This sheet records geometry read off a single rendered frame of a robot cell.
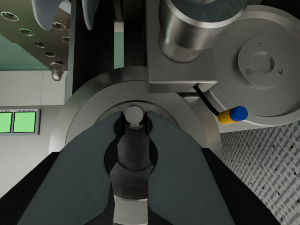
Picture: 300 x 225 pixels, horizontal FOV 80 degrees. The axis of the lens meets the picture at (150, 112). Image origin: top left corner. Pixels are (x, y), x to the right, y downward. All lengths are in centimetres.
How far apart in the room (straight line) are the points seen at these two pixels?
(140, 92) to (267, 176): 22
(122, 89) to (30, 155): 44
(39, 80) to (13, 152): 286
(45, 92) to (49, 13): 310
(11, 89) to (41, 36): 315
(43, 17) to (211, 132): 18
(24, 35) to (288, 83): 44
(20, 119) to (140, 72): 45
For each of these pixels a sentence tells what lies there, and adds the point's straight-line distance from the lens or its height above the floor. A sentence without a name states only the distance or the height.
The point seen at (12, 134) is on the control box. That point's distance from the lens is 58.
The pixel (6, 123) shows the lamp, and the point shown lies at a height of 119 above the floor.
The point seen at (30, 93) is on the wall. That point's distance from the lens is 341.
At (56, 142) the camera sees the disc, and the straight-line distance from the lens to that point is 17.
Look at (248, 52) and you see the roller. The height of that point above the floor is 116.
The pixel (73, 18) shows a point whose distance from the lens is 21.
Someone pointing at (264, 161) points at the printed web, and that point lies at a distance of 31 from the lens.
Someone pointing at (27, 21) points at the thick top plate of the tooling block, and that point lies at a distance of 42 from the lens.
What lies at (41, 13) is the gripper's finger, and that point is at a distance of 20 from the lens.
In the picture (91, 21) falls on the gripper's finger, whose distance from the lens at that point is 19.
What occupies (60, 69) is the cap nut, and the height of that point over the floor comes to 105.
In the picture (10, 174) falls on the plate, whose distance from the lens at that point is 59.
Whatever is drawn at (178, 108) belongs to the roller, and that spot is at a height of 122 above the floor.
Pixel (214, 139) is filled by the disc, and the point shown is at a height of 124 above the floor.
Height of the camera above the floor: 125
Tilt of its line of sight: 9 degrees down
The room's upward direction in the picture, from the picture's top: 178 degrees clockwise
